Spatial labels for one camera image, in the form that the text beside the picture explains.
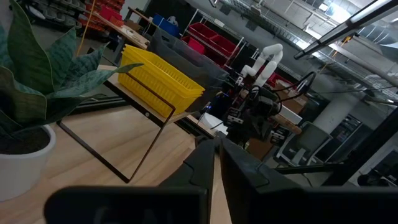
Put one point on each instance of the white box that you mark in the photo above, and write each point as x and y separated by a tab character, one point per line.
290	115

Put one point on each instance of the blue storage bin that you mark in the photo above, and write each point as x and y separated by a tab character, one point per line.
164	25

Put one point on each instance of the snake plant in white pot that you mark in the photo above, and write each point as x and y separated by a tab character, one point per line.
28	56

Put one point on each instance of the wooden work table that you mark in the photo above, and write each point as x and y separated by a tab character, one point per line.
133	34

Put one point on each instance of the storage rack with bins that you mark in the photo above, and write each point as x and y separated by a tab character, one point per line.
62	18

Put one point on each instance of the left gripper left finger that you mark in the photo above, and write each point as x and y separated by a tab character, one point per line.
199	168

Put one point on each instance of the grey office chair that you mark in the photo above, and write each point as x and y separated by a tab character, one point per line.
311	137

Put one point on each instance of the black cabinet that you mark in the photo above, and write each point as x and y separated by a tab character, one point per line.
345	140

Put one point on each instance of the red plastic crate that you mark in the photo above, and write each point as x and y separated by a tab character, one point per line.
110	13

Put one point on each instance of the yellow plastic basket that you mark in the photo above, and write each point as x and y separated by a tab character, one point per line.
199	89
149	84

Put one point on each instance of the long ceiling light fixture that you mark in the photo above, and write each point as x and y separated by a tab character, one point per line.
342	31

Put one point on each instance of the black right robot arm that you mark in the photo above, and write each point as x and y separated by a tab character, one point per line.
264	105

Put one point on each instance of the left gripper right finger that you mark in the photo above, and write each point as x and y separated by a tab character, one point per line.
239	168

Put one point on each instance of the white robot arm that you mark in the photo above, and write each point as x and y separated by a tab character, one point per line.
270	59

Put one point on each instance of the grey translucent plastic basket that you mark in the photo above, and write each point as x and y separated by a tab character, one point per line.
186	62

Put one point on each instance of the white round pillar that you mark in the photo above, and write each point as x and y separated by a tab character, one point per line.
335	112

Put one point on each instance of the brown cardboard box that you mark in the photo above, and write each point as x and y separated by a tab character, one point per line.
293	104

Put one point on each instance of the red storage bin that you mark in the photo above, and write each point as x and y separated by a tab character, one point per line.
280	79
224	45
194	45
202	29

